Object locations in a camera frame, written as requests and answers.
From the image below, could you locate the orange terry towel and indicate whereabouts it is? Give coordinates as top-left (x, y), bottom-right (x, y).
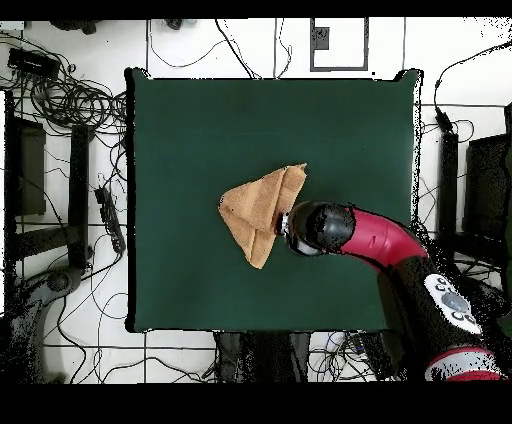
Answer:
top-left (217, 162), bottom-right (308, 270)

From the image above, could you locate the dark flat panel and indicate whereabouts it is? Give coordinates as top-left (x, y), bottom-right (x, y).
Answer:
top-left (3, 91), bottom-right (47, 217)
top-left (463, 133), bottom-right (512, 241)

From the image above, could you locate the dark green table cloth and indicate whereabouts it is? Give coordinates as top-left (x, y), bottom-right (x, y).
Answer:
top-left (124, 67), bottom-right (424, 335)

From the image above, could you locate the black power strip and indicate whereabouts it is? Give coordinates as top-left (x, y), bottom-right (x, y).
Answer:
top-left (94, 186), bottom-right (127, 254)
top-left (357, 331), bottom-right (391, 381)

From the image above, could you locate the grey tripod base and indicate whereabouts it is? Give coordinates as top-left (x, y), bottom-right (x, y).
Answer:
top-left (7, 265), bottom-right (83, 383)

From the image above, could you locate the black box device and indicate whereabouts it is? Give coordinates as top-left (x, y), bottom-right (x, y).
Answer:
top-left (6, 47), bottom-right (61, 79)

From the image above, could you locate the black cable adapter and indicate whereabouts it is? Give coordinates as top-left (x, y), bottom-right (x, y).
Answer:
top-left (434, 105), bottom-right (455, 135)

